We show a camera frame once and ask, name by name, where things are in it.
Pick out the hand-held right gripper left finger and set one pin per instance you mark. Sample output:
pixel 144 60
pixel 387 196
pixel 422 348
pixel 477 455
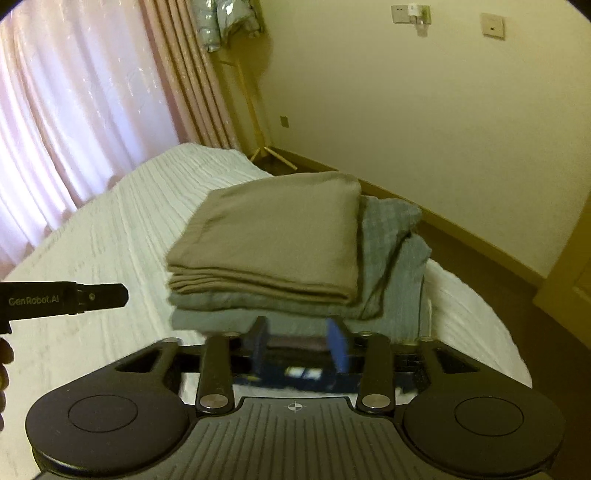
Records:
pixel 258 350

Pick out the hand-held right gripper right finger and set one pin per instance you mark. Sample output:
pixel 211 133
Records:
pixel 338 346

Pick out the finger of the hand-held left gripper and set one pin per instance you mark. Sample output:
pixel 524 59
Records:
pixel 104 296

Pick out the olive brown pants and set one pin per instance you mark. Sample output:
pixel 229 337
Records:
pixel 277 230

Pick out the person's left hand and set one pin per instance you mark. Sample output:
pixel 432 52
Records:
pixel 4 353

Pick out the bed with striped white sheet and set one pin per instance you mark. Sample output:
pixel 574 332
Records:
pixel 115 221

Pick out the grey plain folded garment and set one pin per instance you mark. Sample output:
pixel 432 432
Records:
pixel 406 286

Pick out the pink sheer curtain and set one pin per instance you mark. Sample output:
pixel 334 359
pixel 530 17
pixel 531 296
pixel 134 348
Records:
pixel 69 115

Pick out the pink thick curtain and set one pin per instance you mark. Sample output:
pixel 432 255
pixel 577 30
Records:
pixel 194 92

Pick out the wooden coat stand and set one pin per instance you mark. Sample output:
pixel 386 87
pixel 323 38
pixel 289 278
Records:
pixel 256 124

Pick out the cream door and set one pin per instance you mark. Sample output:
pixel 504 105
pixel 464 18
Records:
pixel 568 277

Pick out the hanging light blue garment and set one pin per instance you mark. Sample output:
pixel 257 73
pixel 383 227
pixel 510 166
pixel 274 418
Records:
pixel 221 23

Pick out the wall socket with white plug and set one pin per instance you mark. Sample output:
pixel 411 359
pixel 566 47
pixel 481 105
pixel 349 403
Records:
pixel 411 16

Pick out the beige wall switch plate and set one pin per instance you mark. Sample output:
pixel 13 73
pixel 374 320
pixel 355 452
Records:
pixel 492 26

